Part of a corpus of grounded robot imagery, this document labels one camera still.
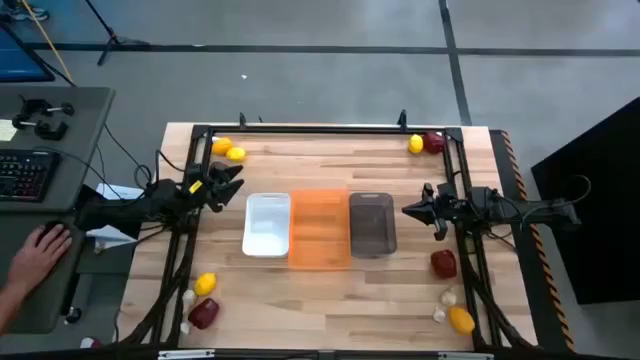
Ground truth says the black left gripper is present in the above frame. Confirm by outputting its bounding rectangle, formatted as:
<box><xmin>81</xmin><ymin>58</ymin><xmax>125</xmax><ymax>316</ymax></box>
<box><xmin>182</xmin><ymin>162</ymin><xmax>246</xmax><ymax>214</ymax></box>

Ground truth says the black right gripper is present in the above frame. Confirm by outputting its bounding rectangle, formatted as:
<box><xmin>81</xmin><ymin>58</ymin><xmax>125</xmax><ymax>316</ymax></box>
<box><xmin>401</xmin><ymin>182</ymin><xmax>469</xmax><ymax>242</ymax></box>

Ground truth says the person's forearm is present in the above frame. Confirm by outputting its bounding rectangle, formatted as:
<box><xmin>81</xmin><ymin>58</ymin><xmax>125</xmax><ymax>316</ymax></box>
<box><xmin>0</xmin><ymin>284</ymin><xmax>26</xmax><ymax>336</ymax></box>

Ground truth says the grey translucent plastic basket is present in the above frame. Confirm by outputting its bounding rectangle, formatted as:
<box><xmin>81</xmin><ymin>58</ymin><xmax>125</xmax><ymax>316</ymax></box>
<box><xmin>348</xmin><ymin>191</ymin><xmax>399</xmax><ymax>260</ymax></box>

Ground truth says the white plastic basket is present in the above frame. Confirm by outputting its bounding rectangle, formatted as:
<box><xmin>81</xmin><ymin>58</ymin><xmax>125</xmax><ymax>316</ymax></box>
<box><xmin>241</xmin><ymin>192</ymin><xmax>292</xmax><ymax>259</ymax></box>

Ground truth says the orange black hazard strip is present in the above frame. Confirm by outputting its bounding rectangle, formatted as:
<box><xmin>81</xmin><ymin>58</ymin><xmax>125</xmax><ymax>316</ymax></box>
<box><xmin>501</xmin><ymin>129</ymin><xmax>576</xmax><ymax>351</ymax></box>

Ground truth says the orange translucent plastic basket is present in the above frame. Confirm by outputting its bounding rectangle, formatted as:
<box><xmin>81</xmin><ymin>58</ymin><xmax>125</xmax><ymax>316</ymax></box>
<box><xmin>287</xmin><ymin>188</ymin><xmax>353</xmax><ymax>272</ymax></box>

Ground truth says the grey desk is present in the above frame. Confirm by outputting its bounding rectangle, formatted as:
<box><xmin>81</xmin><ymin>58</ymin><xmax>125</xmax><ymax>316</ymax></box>
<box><xmin>0</xmin><ymin>85</ymin><xmax>117</xmax><ymax>336</ymax></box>

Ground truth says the black cabinet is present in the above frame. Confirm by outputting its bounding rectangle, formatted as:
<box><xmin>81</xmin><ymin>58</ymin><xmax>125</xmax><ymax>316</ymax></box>
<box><xmin>530</xmin><ymin>95</ymin><xmax>640</xmax><ymax>306</ymax></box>

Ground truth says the black tripod stand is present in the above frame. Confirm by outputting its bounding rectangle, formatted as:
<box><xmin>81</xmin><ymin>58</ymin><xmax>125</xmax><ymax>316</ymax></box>
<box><xmin>82</xmin><ymin>0</ymin><xmax>151</xmax><ymax>67</ymax></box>

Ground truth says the black clamp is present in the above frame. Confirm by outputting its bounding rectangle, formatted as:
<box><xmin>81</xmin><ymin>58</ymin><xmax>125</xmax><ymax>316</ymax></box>
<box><xmin>19</xmin><ymin>97</ymin><xmax>76</xmax><ymax>117</ymax></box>
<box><xmin>10</xmin><ymin>115</ymin><xmax>70</xmax><ymax>142</ymax></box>

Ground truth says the black backlit keyboard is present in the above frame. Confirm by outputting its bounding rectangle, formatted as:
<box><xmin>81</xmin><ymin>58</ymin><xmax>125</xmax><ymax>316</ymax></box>
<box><xmin>0</xmin><ymin>148</ymin><xmax>62</xmax><ymax>203</ymax></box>

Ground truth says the person's hand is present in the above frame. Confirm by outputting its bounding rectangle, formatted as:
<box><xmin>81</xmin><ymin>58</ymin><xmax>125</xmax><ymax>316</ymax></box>
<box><xmin>5</xmin><ymin>223</ymin><xmax>74</xmax><ymax>296</ymax></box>

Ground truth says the small paper note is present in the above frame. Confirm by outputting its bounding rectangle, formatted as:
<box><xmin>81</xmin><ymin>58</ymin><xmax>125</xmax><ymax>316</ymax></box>
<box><xmin>0</xmin><ymin>118</ymin><xmax>19</xmax><ymax>143</ymax></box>

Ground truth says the yellow pole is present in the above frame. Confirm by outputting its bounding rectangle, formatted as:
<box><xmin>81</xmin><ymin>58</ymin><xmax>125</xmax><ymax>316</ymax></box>
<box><xmin>19</xmin><ymin>0</ymin><xmax>75</xmax><ymax>84</ymax></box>

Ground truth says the computer monitor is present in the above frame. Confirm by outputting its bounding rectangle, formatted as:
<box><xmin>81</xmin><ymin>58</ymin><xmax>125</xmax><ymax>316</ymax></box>
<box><xmin>0</xmin><ymin>22</ymin><xmax>56</xmax><ymax>84</ymax></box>

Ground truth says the person's shoe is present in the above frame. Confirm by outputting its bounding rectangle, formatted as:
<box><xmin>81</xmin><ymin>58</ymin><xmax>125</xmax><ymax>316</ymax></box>
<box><xmin>4</xmin><ymin>0</ymin><xmax>51</xmax><ymax>22</ymax></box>

